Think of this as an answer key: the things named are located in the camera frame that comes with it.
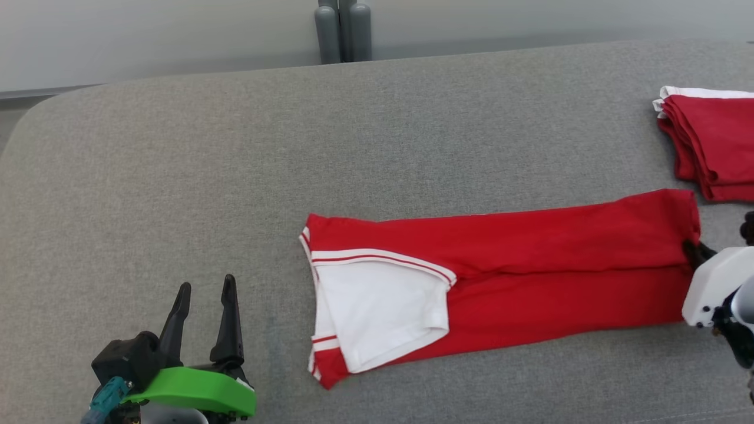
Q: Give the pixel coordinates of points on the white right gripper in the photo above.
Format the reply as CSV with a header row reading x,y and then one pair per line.
x,y
716,280

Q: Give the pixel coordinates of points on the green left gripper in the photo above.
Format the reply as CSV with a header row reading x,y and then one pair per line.
x,y
200,388

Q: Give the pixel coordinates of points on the red shorts with white stripes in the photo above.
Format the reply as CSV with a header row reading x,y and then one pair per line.
x,y
716,141

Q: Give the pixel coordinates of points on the red and white jersey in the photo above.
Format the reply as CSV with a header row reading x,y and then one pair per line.
x,y
530,271

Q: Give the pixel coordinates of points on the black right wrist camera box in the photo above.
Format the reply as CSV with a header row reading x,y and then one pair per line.
x,y
748,228

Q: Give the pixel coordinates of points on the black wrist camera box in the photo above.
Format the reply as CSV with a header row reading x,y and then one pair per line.
x,y
748,228
126,359

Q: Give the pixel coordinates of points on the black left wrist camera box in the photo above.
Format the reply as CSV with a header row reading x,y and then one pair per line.
x,y
126,359

